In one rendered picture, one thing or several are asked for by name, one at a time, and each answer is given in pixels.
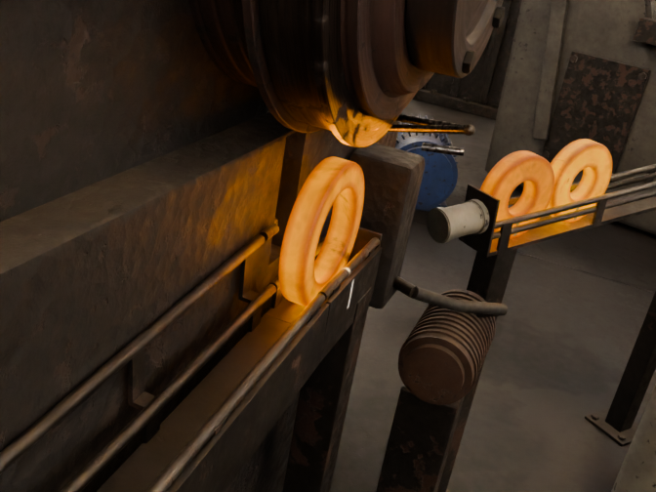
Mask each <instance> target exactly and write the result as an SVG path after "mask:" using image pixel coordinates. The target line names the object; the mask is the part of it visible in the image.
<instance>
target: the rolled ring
mask: <svg viewBox="0 0 656 492"><path fill-rule="evenodd" d="M364 190H365V185H364V175H363V171H362V169H361V167H360V166H359V165H358V164H357V163H355V162H352V161H349V160H346V159H343V158H340V157H336V156H331V157H327V158H325V159H323V160H322V161H321V162H320V163H319V164H318V165H317V166H316V167H315V168H314V169H313V170H312V172H311V173H310V174H309V176H308V177H307V180H306V181H305V183H304V185H303V187H302V189H301V191H300V193H299V195H298V197H297V199H296V201H295V204H294V206H293V209H292V211H291V214H290V217H289V220H288V223H287V226H286V229H285V233H284V237H283V241H282V246H281V252H280V259H279V272H278V275H279V286H280V290H281V293H282V295H283V296H284V297H285V298H286V299H287V300H288V301H290V302H293V303H296V304H298V305H301V306H304V307H306V306H307V305H308V304H309V303H310V302H311V301H312V299H313V298H314V297H315V296H316V295H317V294H318V293H319V292H320V291H321V290H322V289H323V288H324V287H325V286H326V285H327V284H328V283H329V282H330V281H331V280H332V279H333V277H334V276H335V275H336V274H337V273H338V272H339V271H340V270H341V269H342V268H343V267H344V266H345V265H346V264H347V262H348V260H349V256H350V253H351V250H352V248H353V245H354V242H355V238H356V235H357V232H358V229H359V225H360V220H361V215H362V210H363V203H364ZM332 205H333V210H332V216H331V221H330V224H329V228H328V231H327V234H326V237H325V240H324V243H323V245H322V247H321V250H320V252H319V254H318V256H317V258H316V260H315V253H316V248H317V244H318V240H319V236H320V233H321V230H322V228H323V225H324V222H325V220H326V217H327V215H328V213H329V211H330V209H331V207H332Z"/></svg>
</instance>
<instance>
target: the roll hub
mask: <svg viewBox="0 0 656 492"><path fill-rule="evenodd" d="M503 1H504V0H406V3H405V31H406V41H407V48H408V52H409V55H410V58H411V60H412V62H413V64H414V65H415V66H416V67H417V68H419V69H422V70H427V71H431V72H435V73H439V74H443V75H448V76H452V77H456V78H464V77H466V76H467V74H466V73H463V71H462V66H463V60H464V57H465V54H466V52H467V51H468V50H474V51H476V56H475V63H474V66H473V68H474V67H475V66H476V64H477V62H478V61H479V59H480V57H481V55H482V53H483V51H484V49H485V47H486V45H487V42H488V40H489V38H490V35H491V33H492V31H493V28H494V27H493V26H492V22H493V17H494V14H495V11H496V8H497V7H499V6H500V7H502V4H503Z"/></svg>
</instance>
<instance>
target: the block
mask: <svg viewBox="0 0 656 492"><path fill-rule="evenodd" d="M349 161H352V162H355V163H357V164H358V165H359V166H360V167H361V169H362V171H363V175H364V185H365V190H364V203H363V210H362V215H361V220H360V225H359V227H362V228H366V229H369V230H372V231H375V232H379V233H381V234H382V240H381V246H380V247H382V253H381V258H380V261H379V266H378V271H377V276H376V280H375V285H374V290H373V295H372V299H371V302H370V303H369V307H372V308H384V306H385V305H386V304H387V302H388V301H389V300H390V298H391V297H392V296H393V294H394V293H395V292H396V289H394V288H393V287H392V286H393V281H394V279H395V278H396V277H397V276H399V277H400V273H401V270H402V265H403V261H404V256H405V252H406V247H407V243H408V238H409V234H410V230H411V225H412V222H413V217H414V213H415V208H416V204H417V199H418V195H419V191H420V186H421V182H422V177H423V174H424V169H425V165H426V164H425V158H424V157H422V156H421V155H419V154H416V153H412V152H408V151H405V150H401V149H397V148H394V147H390V146H386V145H383V144H379V143H373V144H371V145H369V146H366V147H362V148H358V149H356V150H355V151H354V152H353V153H352V154H351V156H350V160H349Z"/></svg>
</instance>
